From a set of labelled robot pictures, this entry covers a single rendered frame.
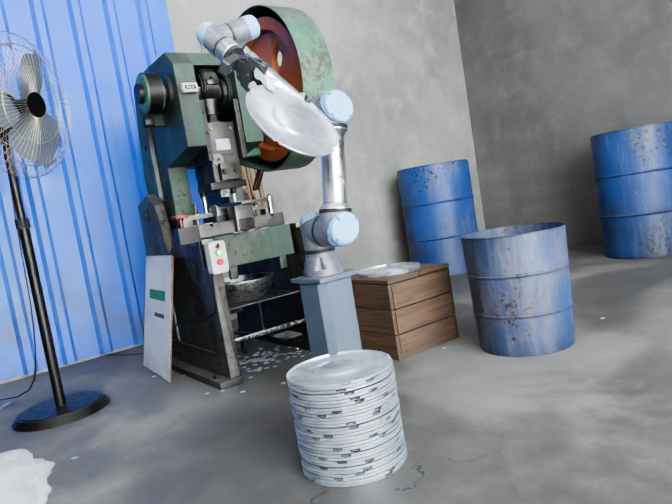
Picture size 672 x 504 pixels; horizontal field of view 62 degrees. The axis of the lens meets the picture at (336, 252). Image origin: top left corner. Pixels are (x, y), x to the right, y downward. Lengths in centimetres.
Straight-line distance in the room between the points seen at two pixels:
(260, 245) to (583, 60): 342
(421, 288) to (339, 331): 58
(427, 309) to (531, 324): 48
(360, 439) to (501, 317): 101
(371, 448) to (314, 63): 181
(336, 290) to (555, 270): 84
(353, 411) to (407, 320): 105
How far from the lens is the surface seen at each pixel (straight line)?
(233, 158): 278
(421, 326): 253
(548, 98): 536
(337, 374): 150
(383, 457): 154
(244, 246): 258
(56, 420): 262
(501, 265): 224
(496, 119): 567
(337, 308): 205
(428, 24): 573
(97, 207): 378
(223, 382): 250
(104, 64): 398
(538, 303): 228
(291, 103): 171
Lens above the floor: 71
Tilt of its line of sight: 5 degrees down
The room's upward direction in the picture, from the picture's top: 9 degrees counter-clockwise
